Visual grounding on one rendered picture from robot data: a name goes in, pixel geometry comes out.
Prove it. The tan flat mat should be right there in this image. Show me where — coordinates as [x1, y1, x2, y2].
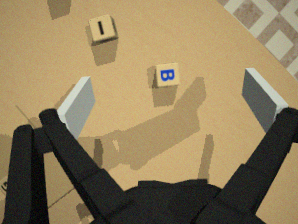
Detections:
[0, 105, 74, 207]

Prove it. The tan letter block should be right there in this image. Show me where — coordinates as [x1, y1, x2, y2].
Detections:
[0, 175, 8, 195]
[88, 14, 119, 43]
[155, 63, 180, 87]

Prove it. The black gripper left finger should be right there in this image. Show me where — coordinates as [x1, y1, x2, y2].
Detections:
[2, 76, 154, 224]

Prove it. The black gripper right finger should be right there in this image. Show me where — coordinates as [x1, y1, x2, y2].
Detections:
[196, 68, 298, 224]

